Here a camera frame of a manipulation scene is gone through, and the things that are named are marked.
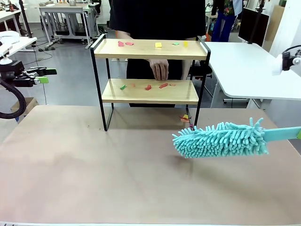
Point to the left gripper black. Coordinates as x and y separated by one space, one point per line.
14 73

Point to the pink paper scrap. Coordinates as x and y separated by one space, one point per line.
129 43

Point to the person's right hand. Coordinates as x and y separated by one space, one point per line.
160 69

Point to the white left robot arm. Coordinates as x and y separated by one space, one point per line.
4 49

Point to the yellow narrow paper scrap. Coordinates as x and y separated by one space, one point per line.
185 44

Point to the white curved-edge desk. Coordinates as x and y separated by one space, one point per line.
247 70

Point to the orange curled paper scrap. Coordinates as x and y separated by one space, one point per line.
184 120

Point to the yellow square paper scrap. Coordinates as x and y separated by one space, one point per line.
158 44

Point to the cardboard box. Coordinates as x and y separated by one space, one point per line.
26 104

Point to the person in blue trousers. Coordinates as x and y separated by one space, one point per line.
224 23

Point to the black monitor pole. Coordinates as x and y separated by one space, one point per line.
257 14

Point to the black tripod pole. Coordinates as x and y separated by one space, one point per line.
24 18

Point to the green folded paper scrap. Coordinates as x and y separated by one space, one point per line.
123 87

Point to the brown cardboard sheet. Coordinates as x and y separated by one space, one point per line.
277 16

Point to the white side table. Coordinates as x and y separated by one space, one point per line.
21 43

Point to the person's left forearm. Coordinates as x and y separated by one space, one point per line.
186 69

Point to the black monitor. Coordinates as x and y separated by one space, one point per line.
252 26

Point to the person's right forearm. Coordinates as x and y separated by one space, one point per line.
123 35

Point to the red long paper scrap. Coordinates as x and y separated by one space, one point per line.
163 85

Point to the person in black shirt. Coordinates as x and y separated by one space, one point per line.
155 18

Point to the black office chair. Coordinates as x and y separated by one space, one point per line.
200 70

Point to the two-tier wooden black-framed shelf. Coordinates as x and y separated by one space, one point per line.
150 53

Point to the teal microfiber duster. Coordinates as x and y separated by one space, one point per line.
221 141

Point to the grey-framed wooden workbench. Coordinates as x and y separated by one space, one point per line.
68 21

